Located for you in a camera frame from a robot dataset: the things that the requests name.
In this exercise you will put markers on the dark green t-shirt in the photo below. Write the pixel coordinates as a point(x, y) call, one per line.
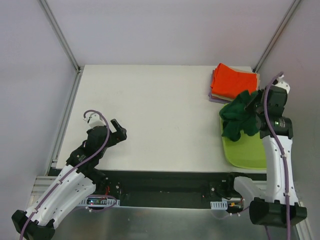
point(235, 119)

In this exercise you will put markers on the right aluminium frame post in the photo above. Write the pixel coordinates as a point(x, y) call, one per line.
point(289, 14)

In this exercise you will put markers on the right white cable duct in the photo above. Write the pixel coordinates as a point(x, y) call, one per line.
point(219, 205)

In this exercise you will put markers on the purple folded t-shirt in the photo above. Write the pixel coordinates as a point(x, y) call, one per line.
point(215, 99)

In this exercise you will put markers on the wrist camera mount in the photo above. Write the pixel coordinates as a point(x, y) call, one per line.
point(281, 83)
point(93, 119)

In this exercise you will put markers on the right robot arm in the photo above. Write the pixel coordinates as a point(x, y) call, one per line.
point(278, 206)

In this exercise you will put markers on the lime green plastic tray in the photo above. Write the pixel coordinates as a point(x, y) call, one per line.
point(247, 153)

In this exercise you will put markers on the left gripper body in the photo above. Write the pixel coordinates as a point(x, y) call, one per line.
point(116, 136)

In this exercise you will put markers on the aluminium frame post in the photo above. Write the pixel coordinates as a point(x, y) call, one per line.
point(59, 34)
point(289, 14)

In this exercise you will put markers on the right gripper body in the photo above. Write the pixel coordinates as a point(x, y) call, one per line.
point(253, 104)

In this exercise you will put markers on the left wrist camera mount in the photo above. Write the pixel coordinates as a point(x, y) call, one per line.
point(93, 119)

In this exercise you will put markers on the left aluminium frame post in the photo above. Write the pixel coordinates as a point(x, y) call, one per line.
point(59, 34)

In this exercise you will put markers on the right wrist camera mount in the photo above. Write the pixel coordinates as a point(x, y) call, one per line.
point(281, 83)

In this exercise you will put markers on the left white cable duct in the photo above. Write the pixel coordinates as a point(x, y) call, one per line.
point(99, 202)

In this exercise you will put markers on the white cable duct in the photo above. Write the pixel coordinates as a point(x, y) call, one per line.
point(219, 205)
point(99, 202)

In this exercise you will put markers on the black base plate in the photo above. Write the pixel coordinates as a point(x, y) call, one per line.
point(162, 189)

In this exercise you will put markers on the orange folded t-shirt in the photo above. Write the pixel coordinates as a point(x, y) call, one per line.
point(233, 81)

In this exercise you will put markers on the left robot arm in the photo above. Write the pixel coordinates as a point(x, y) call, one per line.
point(77, 180)

